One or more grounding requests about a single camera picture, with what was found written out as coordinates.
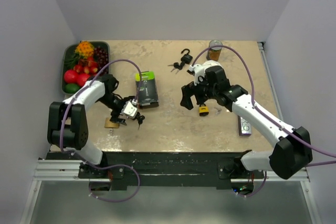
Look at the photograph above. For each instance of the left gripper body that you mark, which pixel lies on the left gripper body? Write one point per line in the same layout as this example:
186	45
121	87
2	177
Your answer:
117	104

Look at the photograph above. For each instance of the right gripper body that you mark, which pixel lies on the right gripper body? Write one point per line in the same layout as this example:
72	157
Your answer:
201	91

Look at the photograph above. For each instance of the yellow padlock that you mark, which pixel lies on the yellow padlock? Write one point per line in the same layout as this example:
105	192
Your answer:
203	110

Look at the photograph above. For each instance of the orange padlock with keys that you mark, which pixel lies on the orange padlock with keys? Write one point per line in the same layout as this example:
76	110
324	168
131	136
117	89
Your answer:
140	119

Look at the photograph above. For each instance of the silver keys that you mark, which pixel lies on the silver keys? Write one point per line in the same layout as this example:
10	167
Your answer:
218	110

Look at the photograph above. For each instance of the black padlock with keys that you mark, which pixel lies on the black padlock with keys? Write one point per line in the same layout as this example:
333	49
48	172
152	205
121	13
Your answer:
186	59

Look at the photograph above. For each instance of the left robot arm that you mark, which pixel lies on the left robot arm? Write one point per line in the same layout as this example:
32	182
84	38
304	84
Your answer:
67	120

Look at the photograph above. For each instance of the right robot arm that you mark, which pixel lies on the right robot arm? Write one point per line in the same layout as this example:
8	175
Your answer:
290	151

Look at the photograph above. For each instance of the brass padlock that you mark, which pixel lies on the brass padlock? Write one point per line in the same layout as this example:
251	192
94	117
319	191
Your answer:
111	126

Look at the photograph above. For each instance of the white toilet paper roll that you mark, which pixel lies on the white toilet paper roll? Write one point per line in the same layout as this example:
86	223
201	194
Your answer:
210	63

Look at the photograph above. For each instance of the razor box green black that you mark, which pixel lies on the razor box green black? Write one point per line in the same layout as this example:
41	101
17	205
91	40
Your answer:
148	94

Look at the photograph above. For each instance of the tin can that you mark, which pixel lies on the tin can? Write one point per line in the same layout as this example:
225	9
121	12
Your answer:
215	50

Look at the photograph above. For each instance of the fruit tray dark green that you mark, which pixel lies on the fruit tray dark green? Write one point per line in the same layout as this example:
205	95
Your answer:
81	61

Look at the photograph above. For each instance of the purple toothpaste box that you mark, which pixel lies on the purple toothpaste box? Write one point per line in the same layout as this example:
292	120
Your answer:
244	127

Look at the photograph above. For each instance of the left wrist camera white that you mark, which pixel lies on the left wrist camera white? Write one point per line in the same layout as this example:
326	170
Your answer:
130	109

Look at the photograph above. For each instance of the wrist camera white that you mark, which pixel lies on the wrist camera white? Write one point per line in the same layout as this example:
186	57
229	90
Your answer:
130	109
198	72

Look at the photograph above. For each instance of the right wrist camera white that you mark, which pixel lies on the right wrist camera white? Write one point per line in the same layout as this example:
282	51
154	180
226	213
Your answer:
198	72

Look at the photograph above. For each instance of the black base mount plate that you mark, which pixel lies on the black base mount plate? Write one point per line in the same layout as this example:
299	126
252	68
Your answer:
167	169

